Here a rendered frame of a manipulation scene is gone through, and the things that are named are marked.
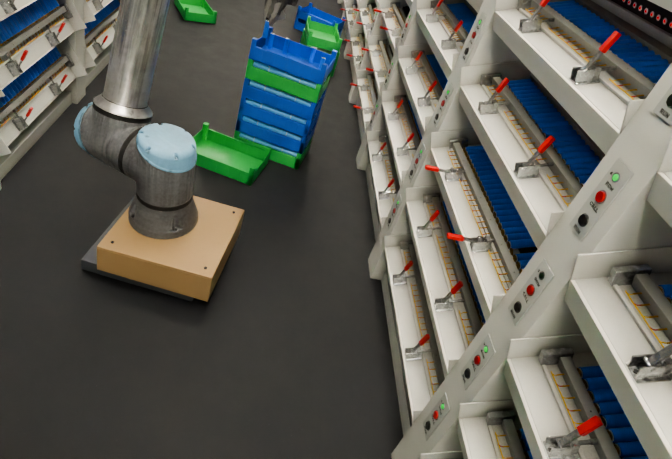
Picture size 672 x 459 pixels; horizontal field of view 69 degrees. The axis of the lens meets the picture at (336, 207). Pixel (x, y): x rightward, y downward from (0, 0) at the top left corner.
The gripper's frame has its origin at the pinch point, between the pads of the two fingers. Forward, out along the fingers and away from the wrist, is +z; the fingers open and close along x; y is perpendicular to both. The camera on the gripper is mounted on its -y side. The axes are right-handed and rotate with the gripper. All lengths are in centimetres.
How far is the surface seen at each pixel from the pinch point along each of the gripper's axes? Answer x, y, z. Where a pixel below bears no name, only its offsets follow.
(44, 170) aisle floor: 14, -58, 73
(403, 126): -56, 30, 11
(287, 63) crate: -11.4, 6.1, 10.6
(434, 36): -58, 11, -22
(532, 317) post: -132, -61, 8
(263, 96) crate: -5.9, 7.3, 27.2
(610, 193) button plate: -130, -66, -15
